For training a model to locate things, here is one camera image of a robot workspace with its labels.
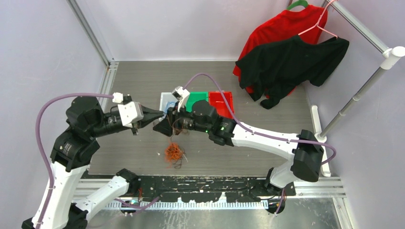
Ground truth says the metal clothes rack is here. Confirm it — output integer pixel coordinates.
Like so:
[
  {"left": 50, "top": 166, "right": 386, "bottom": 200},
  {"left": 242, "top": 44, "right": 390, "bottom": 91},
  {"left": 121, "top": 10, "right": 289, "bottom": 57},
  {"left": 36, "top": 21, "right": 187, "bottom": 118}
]
[{"left": 306, "top": 0, "right": 405, "bottom": 177}]

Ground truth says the green hanger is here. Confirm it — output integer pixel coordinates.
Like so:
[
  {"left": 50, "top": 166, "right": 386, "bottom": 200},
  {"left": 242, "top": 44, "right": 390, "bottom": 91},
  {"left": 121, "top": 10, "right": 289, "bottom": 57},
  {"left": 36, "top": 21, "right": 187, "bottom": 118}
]
[{"left": 287, "top": 0, "right": 309, "bottom": 10}]

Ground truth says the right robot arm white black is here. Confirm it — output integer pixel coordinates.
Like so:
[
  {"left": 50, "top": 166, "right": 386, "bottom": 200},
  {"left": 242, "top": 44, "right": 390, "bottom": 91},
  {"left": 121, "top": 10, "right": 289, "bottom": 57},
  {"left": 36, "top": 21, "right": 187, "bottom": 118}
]
[{"left": 153, "top": 100, "right": 324, "bottom": 196}]

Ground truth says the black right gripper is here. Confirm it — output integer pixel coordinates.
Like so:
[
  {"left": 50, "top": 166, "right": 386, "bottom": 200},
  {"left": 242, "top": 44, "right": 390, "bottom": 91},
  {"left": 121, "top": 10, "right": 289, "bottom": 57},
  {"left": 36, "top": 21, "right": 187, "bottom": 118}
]
[{"left": 153, "top": 101, "right": 211, "bottom": 137}]

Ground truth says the green plastic bin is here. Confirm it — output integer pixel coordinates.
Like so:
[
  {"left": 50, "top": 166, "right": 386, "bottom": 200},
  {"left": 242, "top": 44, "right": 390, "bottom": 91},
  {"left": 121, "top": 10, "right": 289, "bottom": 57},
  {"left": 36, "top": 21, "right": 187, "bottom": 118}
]
[{"left": 185, "top": 92, "right": 209, "bottom": 112}]

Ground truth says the brown cable bundle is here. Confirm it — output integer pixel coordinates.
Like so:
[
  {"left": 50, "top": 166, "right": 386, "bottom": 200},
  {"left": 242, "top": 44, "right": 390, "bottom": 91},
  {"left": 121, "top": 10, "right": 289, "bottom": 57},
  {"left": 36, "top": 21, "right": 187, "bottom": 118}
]
[{"left": 168, "top": 117, "right": 191, "bottom": 169}]

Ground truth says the white perforated cable duct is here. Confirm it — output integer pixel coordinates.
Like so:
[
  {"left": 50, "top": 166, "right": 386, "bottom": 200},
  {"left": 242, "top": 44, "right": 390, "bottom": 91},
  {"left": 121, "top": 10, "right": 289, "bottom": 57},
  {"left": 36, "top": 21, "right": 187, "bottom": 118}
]
[{"left": 104, "top": 201, "right": 269, "bottom": 210}]

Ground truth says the pink hanger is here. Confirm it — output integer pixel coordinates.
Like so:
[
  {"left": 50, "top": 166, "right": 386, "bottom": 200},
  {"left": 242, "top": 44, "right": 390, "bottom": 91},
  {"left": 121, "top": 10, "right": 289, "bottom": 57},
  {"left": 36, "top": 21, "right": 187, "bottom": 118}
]
[{"left": 298, "top": 0, "right": 338, "bottom": 39}]

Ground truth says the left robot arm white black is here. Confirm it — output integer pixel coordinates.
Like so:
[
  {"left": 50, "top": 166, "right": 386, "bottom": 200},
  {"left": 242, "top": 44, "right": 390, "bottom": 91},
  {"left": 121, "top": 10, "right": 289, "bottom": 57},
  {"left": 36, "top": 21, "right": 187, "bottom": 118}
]
[{"left": 22, "top": 94, "right": 164, "bottom": 229}]

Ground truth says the red t-shirt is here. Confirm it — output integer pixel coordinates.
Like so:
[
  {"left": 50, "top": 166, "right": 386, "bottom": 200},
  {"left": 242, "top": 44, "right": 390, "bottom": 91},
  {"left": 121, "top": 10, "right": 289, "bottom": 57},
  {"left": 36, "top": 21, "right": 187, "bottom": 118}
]
[{"left": 233, "top": 4, "right": 329, "bottom": 99}]

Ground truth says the red plastic bin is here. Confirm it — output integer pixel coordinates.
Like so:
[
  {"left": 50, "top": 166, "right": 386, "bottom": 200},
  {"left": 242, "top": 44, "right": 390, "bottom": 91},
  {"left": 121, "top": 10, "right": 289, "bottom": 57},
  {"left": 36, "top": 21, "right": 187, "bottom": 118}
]
[{"left": 208, "top": 91, "right": 234, "bottom": 119}]

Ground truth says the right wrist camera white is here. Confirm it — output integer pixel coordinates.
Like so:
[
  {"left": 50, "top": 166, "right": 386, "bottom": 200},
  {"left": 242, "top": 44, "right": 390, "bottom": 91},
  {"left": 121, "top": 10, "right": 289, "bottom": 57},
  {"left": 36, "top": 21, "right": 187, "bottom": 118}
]
[{"left": 171, "top": 86, "right": 190, "bottom": 112}]

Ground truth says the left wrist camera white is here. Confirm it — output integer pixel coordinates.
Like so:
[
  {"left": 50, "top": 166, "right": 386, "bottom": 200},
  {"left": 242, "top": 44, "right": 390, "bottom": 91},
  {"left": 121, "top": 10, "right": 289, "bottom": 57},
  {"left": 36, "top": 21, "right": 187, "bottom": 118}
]
[{"left": 112, "top": 93, "right": 141, "bottom": 128}]

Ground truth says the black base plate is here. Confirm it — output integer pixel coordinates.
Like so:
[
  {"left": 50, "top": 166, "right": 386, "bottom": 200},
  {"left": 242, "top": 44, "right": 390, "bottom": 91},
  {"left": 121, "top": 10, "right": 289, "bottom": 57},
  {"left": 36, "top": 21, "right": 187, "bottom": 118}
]
[{"left": 123, "top": 176, "right": 281, "bottom": 203}]

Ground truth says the white plastic bin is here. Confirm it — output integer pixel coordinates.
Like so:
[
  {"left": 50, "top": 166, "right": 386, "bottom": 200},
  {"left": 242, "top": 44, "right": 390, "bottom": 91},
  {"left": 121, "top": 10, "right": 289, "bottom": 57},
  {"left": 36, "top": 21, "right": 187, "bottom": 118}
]
[{"left": 160, "top": 92, "right": 178, "bottom": 118}]

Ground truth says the black t-shirt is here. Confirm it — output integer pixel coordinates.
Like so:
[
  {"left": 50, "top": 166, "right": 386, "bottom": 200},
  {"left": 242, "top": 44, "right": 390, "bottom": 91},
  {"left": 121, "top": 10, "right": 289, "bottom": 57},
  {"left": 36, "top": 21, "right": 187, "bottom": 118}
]
[{"left": 235, "top": 35, "right": 350, "bottom": 109}]

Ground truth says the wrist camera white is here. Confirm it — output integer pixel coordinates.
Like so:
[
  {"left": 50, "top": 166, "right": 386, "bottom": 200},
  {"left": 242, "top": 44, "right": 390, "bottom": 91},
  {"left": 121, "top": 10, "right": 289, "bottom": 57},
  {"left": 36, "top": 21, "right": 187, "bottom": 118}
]
[
  {"left": 112, "top": 93, "right": 141, "bottom": 128},
  {"left": 171, "top": 86, "right": 190, "bottom": 112}
]

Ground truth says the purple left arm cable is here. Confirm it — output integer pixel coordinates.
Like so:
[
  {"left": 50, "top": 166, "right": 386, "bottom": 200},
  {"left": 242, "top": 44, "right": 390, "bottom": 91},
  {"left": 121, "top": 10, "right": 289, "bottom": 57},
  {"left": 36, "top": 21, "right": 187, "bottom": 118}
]
[{"left": 34, "top": 93, "right": 115, "bottom": 229}]

